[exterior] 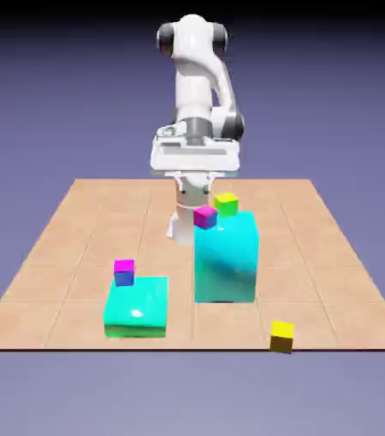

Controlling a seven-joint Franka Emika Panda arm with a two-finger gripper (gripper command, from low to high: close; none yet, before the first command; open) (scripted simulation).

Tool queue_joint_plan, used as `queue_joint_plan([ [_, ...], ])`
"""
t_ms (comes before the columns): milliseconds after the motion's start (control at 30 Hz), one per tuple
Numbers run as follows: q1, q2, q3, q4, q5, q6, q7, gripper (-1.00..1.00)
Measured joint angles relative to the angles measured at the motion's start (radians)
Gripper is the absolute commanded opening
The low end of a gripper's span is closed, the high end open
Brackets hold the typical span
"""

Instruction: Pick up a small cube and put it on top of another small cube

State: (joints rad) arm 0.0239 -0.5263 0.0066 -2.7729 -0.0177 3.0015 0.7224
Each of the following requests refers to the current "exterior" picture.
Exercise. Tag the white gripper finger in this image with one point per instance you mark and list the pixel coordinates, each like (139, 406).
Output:
(208, 185)
(180, 185)

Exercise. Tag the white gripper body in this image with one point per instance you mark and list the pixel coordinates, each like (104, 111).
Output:
(194, 159)

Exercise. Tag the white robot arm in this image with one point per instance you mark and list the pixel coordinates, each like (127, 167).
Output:
(192, 68)

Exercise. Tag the small green cube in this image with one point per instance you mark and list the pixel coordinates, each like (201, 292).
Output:
(226, 203)

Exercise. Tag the small magenta cube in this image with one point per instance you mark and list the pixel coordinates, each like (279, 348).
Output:
(124, 272)
(205, 217)

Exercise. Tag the small yellow cube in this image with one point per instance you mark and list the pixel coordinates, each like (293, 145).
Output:
(281, 337)

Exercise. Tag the large cyan box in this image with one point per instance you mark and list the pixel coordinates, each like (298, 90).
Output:
(226, 262)

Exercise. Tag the large turquoise box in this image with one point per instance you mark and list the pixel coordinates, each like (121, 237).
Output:
(138, 306)

